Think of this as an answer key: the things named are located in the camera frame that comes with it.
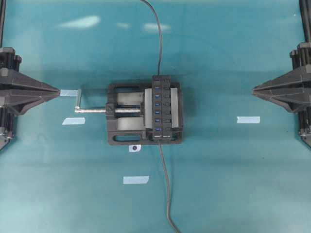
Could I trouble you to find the black USB cable with plug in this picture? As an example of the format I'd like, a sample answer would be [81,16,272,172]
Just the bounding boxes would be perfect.
[157,140,181,233]

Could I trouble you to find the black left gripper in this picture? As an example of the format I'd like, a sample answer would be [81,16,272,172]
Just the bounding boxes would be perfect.
[0,47,60,116]

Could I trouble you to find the blue tape right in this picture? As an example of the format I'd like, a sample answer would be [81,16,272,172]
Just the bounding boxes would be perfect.
[237,116,260,124]

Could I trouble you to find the white sticker with dot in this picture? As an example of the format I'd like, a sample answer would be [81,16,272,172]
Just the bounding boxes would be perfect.
[129,145,141,152]

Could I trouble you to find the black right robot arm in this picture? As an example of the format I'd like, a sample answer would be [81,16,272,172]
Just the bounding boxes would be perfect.
[252,0,311,113]

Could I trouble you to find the black hub power cable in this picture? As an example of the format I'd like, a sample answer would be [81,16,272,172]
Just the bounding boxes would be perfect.
[140,0,163,76]

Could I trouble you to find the blue tape left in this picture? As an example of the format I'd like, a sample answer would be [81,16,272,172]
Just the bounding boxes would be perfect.
[62,117,86,125]

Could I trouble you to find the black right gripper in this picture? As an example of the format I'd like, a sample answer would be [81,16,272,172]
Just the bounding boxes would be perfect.
[252,42,311,113]

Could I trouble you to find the blue tape near crank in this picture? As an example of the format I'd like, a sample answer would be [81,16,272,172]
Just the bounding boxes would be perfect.
[60,89,78,97]

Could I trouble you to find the black multiport USB hub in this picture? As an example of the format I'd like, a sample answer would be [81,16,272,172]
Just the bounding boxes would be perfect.
[152,75,172,141]

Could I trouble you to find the black bench vise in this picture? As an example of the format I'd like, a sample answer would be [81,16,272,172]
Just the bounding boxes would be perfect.
[75,81,183,146]

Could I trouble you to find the blue tape bottom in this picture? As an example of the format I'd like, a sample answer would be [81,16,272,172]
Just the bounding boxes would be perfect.
[123,176,149,184]

